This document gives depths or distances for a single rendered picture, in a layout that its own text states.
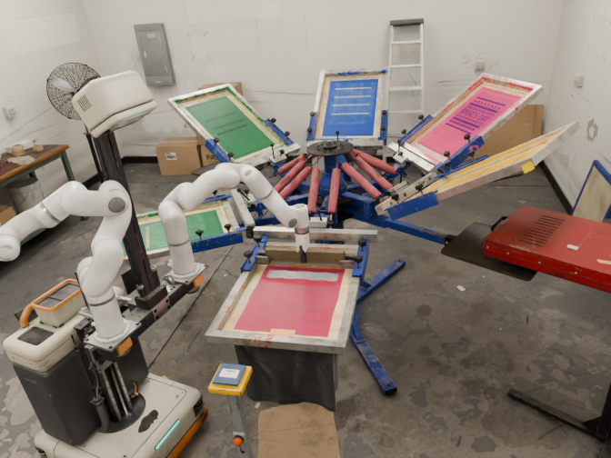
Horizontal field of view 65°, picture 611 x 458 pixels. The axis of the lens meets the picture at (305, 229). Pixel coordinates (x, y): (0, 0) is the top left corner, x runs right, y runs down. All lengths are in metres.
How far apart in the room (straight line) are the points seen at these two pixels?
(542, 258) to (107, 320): 1.79
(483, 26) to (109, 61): 4.85
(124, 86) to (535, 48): 5.24
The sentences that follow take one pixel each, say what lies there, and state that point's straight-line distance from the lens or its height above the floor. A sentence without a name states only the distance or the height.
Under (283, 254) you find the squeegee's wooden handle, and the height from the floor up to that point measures 1.03.
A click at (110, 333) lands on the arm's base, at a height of 1.17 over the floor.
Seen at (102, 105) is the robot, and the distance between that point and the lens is 1.61.
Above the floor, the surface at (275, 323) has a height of 0.96.
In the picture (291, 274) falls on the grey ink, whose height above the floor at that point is 0.96.
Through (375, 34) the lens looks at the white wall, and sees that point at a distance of 6.17.
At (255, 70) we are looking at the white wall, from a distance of 6.54.
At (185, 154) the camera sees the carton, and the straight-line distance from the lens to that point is 6.71.
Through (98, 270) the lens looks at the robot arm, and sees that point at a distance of 1.70.
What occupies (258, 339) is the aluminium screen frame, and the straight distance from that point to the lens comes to 1.97.
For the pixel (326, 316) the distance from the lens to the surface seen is 2.09.
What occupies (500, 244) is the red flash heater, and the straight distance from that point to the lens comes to 2.37.
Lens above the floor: 2.25
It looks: 27 degrees down
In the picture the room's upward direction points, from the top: 5 degrees counter-clockwise
